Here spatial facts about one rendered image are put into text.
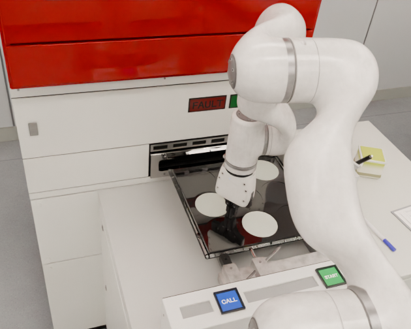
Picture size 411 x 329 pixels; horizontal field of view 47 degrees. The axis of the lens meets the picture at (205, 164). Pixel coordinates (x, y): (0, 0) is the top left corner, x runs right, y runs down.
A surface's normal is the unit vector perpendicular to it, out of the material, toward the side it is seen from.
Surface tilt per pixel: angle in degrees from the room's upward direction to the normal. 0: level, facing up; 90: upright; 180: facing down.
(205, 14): 90
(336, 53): 31
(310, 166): 47
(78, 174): 90
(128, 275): 0
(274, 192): 0
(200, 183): 0
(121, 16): 90
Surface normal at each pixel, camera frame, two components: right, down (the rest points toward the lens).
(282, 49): 0.11, -0.40
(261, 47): -0.08, -0.48
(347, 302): 0.04, -0.87
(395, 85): 0.33, 0.62
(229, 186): -0.57, 0.47
